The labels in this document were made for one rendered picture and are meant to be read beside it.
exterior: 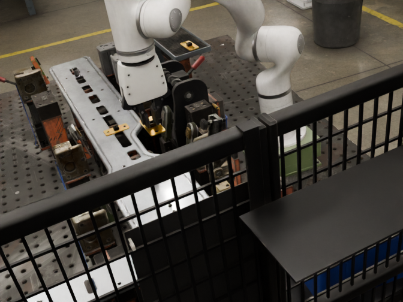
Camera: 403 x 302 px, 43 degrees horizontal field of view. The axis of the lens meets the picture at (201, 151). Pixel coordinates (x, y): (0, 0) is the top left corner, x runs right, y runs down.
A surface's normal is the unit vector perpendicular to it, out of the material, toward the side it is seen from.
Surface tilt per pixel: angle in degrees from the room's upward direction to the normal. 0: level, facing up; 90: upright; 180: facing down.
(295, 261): 0
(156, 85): 93
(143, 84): 92
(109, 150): 0
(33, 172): 0
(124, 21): 88
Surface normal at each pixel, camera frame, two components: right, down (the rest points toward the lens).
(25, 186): -0.13, -0.82
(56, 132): 0.43, 0.47
